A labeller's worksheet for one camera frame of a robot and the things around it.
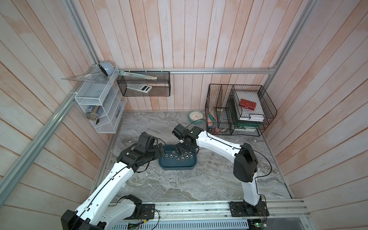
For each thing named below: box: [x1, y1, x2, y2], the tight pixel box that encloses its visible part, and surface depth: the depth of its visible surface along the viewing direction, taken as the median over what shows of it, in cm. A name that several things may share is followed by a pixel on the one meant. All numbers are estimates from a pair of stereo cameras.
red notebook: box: [239, 98, 257, 111], surface depth 95 cm
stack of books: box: [228, 96, 266, 133], surface depth 99 cm
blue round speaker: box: [98, 60, 115, 77], surface depth 85 cm
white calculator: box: [126, 83, 153, 94], surface depth 100 cm
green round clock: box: [187, 110, 205, 125], surface depth 116 cm
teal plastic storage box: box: [158, 145, 197, 171], surface depth 92 cm
